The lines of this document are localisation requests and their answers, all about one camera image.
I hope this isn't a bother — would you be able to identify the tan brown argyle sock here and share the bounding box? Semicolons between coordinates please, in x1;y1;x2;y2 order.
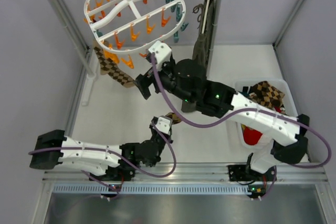
92;40;135;88

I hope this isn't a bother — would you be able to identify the large yellow brown argyle sock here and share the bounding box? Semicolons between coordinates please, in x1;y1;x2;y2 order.
249;81;285;109

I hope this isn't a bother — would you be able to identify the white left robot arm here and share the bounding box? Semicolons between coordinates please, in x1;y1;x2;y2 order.
29;123;177;181

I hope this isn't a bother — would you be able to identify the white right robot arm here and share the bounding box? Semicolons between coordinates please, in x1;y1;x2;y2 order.
134;58;309;174

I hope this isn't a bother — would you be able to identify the white oval clip hanger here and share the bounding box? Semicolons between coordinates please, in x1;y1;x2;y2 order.
83;0;189;55

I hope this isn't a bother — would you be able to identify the pile of colourful socks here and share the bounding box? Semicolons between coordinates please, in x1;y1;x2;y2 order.
241;87;285;145

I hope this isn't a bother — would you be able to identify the olive green hanging garment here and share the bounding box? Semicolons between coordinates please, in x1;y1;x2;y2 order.
181;0;217;114

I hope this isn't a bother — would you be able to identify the white plastic basket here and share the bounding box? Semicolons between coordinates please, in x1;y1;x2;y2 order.
234;77;298;150

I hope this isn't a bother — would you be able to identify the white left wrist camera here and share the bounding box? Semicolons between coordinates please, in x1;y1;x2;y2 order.
154;116;173;135

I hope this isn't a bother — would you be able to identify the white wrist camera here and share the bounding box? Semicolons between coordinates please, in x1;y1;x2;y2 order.
148;40;172;65
154;116;173;135

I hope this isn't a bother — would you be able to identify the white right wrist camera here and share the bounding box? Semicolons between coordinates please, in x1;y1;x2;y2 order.
148;40;172;65

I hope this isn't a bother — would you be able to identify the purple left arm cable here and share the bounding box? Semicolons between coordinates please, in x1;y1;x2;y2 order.
28;124;177;178

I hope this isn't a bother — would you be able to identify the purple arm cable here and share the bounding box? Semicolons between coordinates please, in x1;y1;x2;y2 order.
28;124;177;178
151;52;331;168

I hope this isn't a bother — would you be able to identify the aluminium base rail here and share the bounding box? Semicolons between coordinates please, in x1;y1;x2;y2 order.
43;162;326;183

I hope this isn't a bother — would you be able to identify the white slotted cable duct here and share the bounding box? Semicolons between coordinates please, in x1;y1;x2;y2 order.
52;183;261;195

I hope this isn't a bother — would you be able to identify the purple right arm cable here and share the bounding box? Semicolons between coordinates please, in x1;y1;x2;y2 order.
151;52;331;168

